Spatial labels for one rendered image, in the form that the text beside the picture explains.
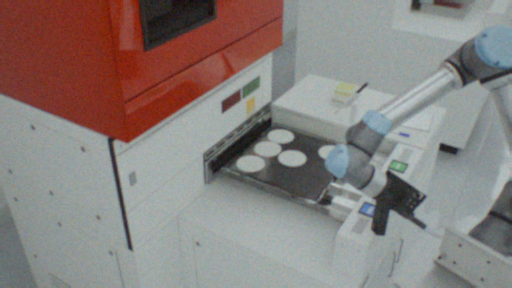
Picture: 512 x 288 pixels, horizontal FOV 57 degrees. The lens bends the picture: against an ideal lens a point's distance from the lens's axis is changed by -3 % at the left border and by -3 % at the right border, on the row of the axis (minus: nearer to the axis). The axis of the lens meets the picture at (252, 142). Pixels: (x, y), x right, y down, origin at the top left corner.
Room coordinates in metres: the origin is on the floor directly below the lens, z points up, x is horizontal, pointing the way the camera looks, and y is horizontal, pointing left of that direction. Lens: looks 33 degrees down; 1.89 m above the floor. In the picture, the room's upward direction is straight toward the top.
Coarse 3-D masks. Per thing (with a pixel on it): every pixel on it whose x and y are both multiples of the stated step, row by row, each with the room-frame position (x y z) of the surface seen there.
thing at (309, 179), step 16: (272, 128) 1.65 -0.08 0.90; (256, 144) 1.54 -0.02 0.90; (288, 144) 1.54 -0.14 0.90; (304, 144) 1.54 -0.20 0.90; (320, 144) 1.54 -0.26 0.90; (336, 144) 1.54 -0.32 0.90; (272, 160) 1.43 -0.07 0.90; (320, 160) 1.43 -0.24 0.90; (256, 176) 1.34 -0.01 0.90; (272, 176) 1.34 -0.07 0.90; (288, 176) 1.34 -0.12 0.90; (304, 176) 1.34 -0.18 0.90; (320, 176) 1.34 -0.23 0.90; (304, 192) 1.25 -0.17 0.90; (320, 192) 1.25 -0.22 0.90
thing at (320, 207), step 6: (240, 180) 1.41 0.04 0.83; (246, 180) 1.40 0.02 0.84; (258, 186) 1.37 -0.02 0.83; (264, 186) 1.36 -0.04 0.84; (270, 192) 1.35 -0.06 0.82; (276, 192) 1.33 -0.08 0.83; (288, 198) 1.31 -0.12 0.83; (306, 204) 1.27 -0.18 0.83; (312, 204) 1.26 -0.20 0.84; (318, 204) 1.25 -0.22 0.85; (324, 204) 1.25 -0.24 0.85; (318, 210) 1.25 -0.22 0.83; (324, 210) 1.24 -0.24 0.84
